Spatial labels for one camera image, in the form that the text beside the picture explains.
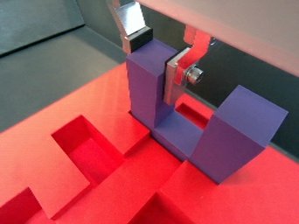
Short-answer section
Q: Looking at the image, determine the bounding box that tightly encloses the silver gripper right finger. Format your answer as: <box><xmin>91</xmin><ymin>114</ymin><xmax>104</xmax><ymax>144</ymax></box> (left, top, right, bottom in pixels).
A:
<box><xmin>162</xmin><ymin>25</ymin><xmax>210</xmax><ymax>105</ymax></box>

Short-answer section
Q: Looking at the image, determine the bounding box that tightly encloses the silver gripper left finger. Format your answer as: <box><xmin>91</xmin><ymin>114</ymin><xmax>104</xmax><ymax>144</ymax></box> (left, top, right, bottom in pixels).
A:
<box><xmin>106</xmin><ymin>0</ymin><xmax>153</xmax><ymax>54</ymax></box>

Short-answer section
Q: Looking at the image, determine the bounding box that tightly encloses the purple U-shaped block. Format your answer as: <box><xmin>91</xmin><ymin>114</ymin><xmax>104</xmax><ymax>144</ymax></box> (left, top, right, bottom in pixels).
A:
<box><xmin>125</xmin><ymin>39</ymin><xmax>286</xmax><ymax>183</ymax></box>

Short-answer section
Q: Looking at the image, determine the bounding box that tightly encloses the red puzzle board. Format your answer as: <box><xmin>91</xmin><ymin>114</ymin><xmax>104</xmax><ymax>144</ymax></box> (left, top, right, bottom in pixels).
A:
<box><xmin>0</xmin><ymin>66</ymin><xmax>299</xmax><ymax>224</ymax></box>

